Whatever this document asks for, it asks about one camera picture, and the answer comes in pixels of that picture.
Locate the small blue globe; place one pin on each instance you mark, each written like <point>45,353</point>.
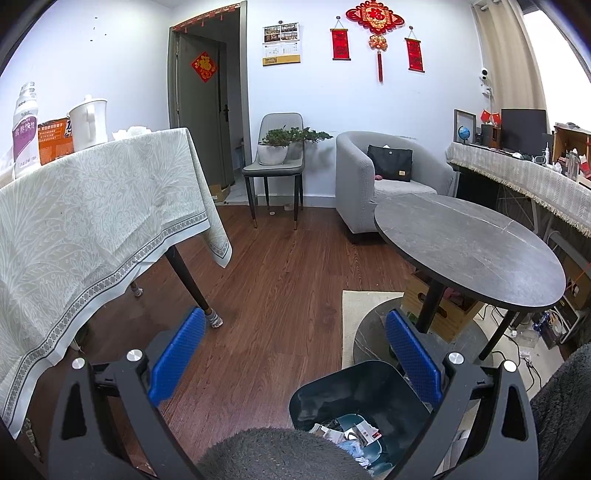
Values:
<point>464,134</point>

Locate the red diamond door decoration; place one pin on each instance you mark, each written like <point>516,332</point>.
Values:
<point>204,67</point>

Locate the picture frame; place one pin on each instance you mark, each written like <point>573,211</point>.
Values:
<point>464,117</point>

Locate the grey armchair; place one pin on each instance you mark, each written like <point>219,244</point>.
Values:
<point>355,180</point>

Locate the beige floor rug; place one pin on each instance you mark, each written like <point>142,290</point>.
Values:
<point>355,318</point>

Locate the white tissue paper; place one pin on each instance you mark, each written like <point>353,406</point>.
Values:
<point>131,132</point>

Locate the wooden crate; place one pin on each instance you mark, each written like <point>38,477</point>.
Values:
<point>455,314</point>

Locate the wooden bookshelf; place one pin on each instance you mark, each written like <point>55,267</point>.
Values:
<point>570,143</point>

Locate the person's left leg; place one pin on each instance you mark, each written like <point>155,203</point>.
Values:
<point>277,454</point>

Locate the orange cardboard box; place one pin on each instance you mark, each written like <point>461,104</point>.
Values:
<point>55,143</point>

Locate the fringed patterned desk cloth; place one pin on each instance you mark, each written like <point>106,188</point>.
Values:
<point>508,173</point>

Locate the grey-green door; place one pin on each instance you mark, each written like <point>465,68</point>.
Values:
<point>198,129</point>

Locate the round dark stone table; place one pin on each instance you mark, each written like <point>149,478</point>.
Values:
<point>466,249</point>

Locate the person's leg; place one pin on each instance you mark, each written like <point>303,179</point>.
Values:
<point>277,454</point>
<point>565,406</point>

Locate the small wooden speaker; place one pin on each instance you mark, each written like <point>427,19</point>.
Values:
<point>489,135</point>

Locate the pile of discarded wrappers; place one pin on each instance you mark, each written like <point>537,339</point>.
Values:
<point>346,434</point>

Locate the dark teal waste bin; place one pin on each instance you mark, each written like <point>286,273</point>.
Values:
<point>360,387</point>

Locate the person's right leg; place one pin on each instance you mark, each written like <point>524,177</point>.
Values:
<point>565,406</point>

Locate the potted green plant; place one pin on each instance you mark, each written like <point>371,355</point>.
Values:
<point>277,138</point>

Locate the grey dining chair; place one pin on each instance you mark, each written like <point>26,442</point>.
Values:
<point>277,173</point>

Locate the white plastic bottle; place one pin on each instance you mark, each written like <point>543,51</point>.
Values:
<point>25,134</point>

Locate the black monitor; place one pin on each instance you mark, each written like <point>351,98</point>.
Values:
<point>524,129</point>

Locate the cardboard box by door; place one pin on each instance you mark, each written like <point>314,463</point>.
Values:
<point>219,193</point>

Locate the wall calendar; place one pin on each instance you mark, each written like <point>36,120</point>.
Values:
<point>281,44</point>

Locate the red knot wall ornament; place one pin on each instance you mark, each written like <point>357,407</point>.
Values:
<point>375,18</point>

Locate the white electric kettle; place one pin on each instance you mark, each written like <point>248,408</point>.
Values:
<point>85,124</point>

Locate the small red flags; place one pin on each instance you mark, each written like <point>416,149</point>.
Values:
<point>490,117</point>

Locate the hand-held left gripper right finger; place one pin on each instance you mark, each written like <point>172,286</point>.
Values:
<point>411,355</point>

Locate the black flat bag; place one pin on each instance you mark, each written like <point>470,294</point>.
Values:
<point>390,162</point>

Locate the white patterned tablecloth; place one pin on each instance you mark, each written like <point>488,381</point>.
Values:
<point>92,221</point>

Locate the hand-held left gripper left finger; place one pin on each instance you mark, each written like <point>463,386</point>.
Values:
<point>178,355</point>

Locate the black table leg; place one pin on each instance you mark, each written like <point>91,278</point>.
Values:
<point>187,281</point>
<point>136,287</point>

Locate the white security camera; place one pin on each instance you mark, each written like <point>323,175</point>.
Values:
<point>485,79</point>

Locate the beige curtain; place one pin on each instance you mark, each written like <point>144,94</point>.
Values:
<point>508,60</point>

